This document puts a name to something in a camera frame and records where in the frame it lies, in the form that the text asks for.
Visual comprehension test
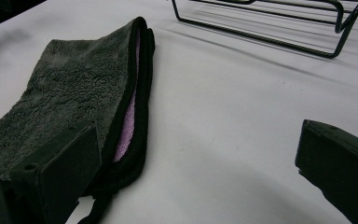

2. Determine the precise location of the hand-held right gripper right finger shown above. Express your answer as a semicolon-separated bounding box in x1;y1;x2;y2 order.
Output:
294;119;358;224

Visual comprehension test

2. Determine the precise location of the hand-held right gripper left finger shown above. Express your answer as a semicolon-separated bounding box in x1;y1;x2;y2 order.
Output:
9;120;103;224

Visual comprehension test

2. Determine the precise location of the grey towel with black edge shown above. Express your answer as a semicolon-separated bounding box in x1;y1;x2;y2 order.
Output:
0;16;157;224

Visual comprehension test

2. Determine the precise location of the black wire rack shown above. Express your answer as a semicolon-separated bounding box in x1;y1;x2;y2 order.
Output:
171;0;358;60

